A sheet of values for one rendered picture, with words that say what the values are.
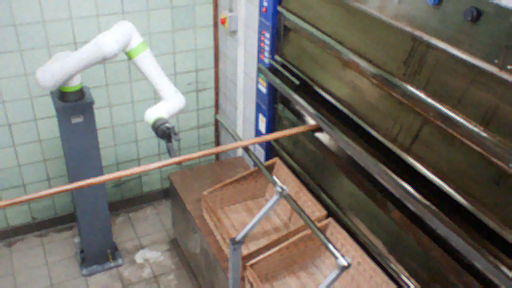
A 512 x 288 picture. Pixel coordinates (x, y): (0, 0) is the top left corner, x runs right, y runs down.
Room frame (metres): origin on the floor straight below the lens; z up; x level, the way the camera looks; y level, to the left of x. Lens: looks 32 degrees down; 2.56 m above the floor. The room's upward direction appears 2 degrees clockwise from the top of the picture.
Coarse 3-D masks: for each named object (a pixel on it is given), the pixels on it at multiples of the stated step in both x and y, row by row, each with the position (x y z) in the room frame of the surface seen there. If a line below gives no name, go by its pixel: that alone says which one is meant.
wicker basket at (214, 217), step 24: (216, 192) 2.40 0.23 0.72; (240, 192) 2.46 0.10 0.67; (264, 192) 2.54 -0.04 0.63; (288, 192) 2.38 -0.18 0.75; (216, 216) 2.17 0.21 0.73; (240, 216) 2.35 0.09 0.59; (288, 216) 2.30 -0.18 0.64; (312, 216) 2.16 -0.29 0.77; (264, 240) 2.16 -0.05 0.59; (288, 240) 2.00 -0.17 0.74
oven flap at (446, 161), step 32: (288, 32) 2.63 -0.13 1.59; (288, 64) 2.49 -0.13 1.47; (320, 64) 2.33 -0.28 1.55; (352, 96) 2.07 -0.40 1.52; (384, 96) 1.93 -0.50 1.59; (384, 128) 1.85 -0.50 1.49; (416, 128) 1.74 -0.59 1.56; (416, 160) 1.66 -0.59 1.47; (448, 160) 1.57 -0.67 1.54; (480, 160) 1.48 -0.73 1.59; (448, 192) 1.48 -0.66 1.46; (480, 192) 1.42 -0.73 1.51
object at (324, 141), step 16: (288, 112) 2.54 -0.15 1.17; (320, 144) 2.25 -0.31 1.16; (336, 144) 2.22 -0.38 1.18; (336, 160) 2.12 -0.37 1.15; (352, 160) 2.08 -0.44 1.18; (352, 176) 2.00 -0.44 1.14; (368, 176) 1.95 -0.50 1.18; (384, 192) 1.84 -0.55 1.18; (400, 208) 1.73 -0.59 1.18; (416, 224) 1.64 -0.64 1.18; (432, 240) 1.55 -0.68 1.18; (448, 256) 1.47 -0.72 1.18; (464, 256) 1.47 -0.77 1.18; (464, 272) 1.39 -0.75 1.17; (480, 272) 1.39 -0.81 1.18
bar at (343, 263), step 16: (224, 128) 2.37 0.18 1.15; (256, 160) 2.06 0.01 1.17; (272, 176) 1.93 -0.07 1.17; (272, 208) 1.82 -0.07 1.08; (256, 224) 1.79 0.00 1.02; (240, 240) 1.75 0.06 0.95; (320, 240) 1.55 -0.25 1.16; (240, 256) 1.74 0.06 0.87; (336, 256) 1.45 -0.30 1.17; (336, 272) 1.41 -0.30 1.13
